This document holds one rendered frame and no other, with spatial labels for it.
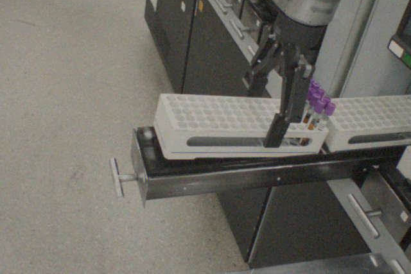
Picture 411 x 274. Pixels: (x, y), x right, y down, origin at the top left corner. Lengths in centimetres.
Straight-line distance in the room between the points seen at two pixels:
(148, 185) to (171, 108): 13
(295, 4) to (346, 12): 45
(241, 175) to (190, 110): 15
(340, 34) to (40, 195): 121
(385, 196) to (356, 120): 15
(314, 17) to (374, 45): 37
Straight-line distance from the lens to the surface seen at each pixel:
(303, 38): 79
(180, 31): 216
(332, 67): 125
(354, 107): 103
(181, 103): 86
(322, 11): 77
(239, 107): 89
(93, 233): 180
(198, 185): 87
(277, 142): 87
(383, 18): 110
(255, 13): 144
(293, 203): 128
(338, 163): 97
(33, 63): 264
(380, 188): 98
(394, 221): 96
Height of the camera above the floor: 139
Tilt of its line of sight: 37 degrees down
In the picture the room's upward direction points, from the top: 11 degrees clockwise
